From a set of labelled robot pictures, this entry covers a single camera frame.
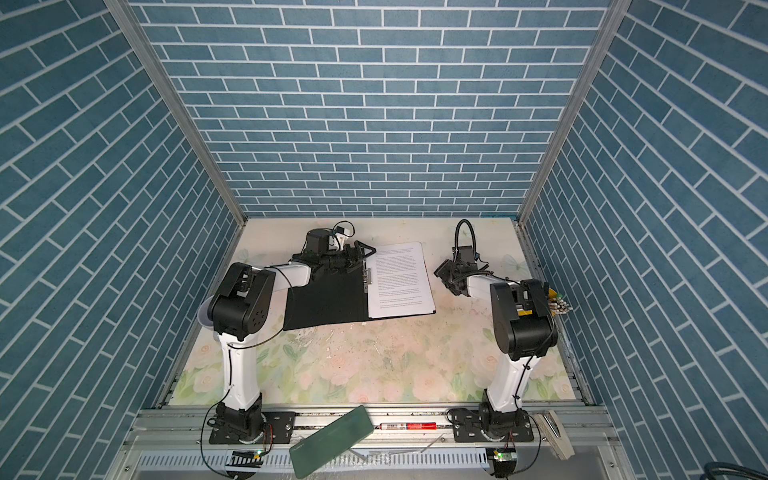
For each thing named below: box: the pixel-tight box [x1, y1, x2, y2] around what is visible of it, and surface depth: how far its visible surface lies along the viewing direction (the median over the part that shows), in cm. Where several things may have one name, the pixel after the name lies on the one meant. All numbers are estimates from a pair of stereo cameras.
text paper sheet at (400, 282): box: [367, 241, 436, 318], surface depth 104 cm
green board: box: [289, 405, 375, 479], surface depth 73 cm
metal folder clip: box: [362, 260, 373, 294], surface depth 104 cm
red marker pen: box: [379, 422, 438, 430], surface depth 75 cm
